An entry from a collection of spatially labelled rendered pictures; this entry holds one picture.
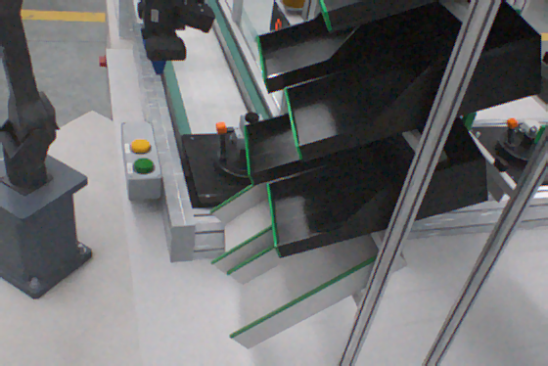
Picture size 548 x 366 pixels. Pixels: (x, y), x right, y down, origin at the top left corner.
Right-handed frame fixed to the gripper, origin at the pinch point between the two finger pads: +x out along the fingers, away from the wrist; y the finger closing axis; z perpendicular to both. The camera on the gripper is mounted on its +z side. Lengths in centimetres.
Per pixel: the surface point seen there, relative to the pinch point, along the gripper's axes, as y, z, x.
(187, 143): 13.3, 8.6, 28.4
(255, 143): -18.2, 13.6, 5.9
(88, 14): 297, -9, 125
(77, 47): 249, -17, 125
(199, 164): 5.4, 9.9, 28.4
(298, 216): -37.1, 15.1, 5.0
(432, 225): -12, 61, 36
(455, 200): -47, 31, -5
